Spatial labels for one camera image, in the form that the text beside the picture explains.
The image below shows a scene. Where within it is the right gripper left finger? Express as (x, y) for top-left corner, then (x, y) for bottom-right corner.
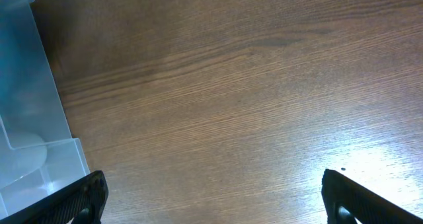
(1, 170), (108, 224)

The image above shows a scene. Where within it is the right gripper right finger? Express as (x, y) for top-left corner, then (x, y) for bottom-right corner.
(321, 169), (422, 224)

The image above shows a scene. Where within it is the white cup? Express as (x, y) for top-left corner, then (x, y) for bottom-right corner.
(1, 131), (47, 188)

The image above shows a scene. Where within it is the clear plastic storage bin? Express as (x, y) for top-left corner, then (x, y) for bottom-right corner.
(1, 0), (90, 218)

